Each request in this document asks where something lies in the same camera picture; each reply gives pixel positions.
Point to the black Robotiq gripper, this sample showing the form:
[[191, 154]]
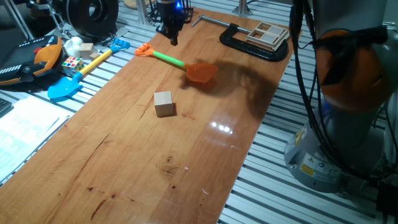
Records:
[[171, 15]]

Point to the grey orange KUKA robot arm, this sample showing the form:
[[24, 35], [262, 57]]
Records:
[[351, 77]]

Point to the white rounded object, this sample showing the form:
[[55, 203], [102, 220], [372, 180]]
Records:
[[73, 46]]

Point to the black C-clamp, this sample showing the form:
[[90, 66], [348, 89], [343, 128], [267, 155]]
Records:
[[248, 49]]

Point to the tiny wooden block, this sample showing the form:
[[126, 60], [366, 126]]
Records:
[[94, 56]]

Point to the small wooden block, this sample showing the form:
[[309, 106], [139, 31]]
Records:
[[87, 50]]

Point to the colourful Rubik's cube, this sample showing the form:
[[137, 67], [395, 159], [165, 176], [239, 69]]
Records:
[[73, 66]]

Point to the large brown wooden board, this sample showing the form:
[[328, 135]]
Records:
[[140, 155]]

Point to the black orange teach pendant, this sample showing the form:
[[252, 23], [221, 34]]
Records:
[[28, 59]]

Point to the white paper sheets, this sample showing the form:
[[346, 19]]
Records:
[[28, 133]]

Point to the black computer keyboard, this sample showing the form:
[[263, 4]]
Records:
[[3, 107]]

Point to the upright aluminium post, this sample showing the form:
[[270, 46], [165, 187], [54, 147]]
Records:
[[242, 7]]

